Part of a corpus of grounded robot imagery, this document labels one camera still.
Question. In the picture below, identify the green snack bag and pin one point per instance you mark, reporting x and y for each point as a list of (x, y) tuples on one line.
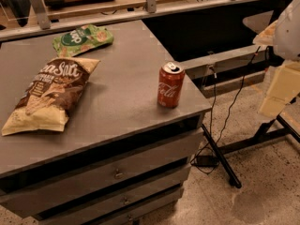
[(82, 40)]

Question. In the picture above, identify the black power adapter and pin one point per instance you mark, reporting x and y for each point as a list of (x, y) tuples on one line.
[(206, 161)]

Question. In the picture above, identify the grey drawer cabinet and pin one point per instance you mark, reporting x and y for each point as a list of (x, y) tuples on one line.
[(121, 154)]

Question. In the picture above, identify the red coke can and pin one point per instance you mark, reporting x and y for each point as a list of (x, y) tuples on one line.
[(170, 81)]

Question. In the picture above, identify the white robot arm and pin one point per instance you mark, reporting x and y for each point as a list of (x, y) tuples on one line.
[(286, 40)]

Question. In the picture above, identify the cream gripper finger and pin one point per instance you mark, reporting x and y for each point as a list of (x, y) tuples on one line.
[(281, 84)]

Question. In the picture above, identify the metal railing shelf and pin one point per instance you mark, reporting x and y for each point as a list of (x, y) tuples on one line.
[(53, 16)]

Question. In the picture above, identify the brown sea salt chip bag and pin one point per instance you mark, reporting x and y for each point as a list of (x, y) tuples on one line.
[(51, 96)]

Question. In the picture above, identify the black table leg frame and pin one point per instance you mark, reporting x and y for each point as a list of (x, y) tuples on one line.
[(274, 129)]

